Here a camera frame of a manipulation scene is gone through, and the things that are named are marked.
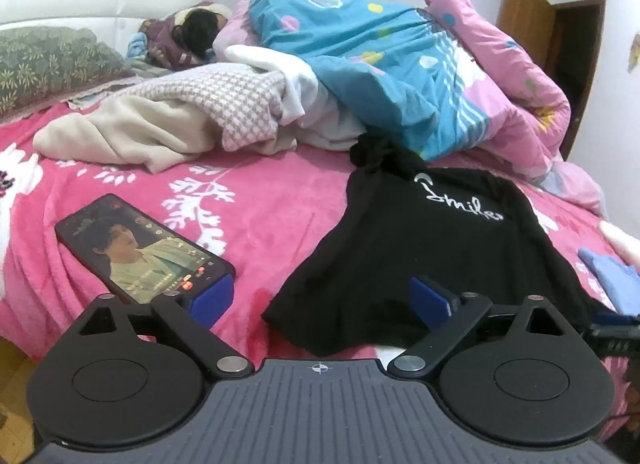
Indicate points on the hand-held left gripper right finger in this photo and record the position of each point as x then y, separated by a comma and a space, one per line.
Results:
427, 304

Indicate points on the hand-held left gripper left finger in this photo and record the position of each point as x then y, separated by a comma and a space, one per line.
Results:
212, 301

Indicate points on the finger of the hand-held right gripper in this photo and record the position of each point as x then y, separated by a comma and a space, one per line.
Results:
617, 336

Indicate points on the black sweatshirt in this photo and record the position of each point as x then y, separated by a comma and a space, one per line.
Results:
400, 244

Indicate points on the light blue garment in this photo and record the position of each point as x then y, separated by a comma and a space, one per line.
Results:
615, 279

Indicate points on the cream folded garment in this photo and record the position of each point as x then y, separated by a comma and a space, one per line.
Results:
625, 241

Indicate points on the pink floral blanket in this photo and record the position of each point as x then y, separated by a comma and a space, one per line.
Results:
275, 224

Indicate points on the black smartphone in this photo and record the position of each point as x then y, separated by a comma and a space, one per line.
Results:
125, 244

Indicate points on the beige garment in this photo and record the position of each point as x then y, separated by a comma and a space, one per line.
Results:
125, 129

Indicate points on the white garment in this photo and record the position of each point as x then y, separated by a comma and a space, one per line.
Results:
300, 89

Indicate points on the blue and pink quilt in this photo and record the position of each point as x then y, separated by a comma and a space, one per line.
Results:
390, 59

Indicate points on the green floral pillow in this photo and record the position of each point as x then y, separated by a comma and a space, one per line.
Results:
50, 64

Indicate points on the wooden door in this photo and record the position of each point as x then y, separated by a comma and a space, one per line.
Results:
525, 9

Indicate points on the yellow wall sticker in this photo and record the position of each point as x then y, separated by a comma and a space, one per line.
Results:
635, 54

